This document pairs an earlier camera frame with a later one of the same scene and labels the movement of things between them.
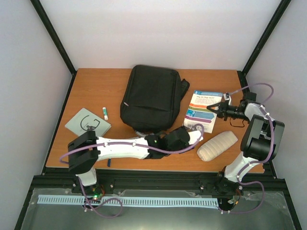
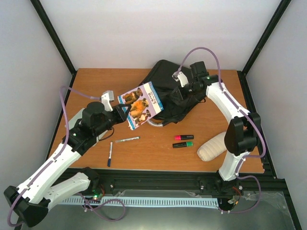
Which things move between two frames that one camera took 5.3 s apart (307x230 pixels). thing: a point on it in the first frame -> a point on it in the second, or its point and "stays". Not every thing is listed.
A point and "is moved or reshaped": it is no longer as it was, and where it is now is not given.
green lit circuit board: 96,196 stays
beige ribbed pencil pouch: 217,145 stays
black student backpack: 152,98 is moved or reshaped
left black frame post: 51,31 stays
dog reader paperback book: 198,117 -> 145,102
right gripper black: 222,110 -> 180,91
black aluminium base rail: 210,180 stays
